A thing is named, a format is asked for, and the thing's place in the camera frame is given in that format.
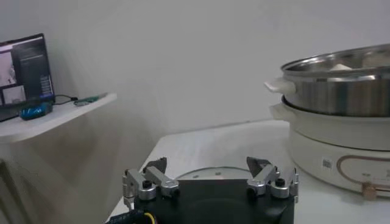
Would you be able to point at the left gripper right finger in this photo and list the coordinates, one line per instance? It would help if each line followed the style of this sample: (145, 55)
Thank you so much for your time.
(265, 173)

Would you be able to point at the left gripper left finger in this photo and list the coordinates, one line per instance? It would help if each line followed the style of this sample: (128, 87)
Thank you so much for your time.
(152, 176)

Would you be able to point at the glass pot lid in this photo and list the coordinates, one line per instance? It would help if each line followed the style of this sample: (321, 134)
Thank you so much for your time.
(213, 173)

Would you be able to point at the perforated steel steamer basket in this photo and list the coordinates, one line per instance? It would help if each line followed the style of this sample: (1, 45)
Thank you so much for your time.
(335, 94)

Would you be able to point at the white electric cooking pot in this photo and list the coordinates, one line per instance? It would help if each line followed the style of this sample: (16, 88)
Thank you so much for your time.
(320, 137)

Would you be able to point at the white side table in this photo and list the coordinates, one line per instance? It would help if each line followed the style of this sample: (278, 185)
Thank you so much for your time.
(61, 117)

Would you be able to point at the blue computer mouse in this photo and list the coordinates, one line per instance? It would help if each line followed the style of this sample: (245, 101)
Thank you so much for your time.
(35, 111)

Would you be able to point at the laptop screen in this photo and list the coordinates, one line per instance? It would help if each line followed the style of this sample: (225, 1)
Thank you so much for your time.
(27, 70)

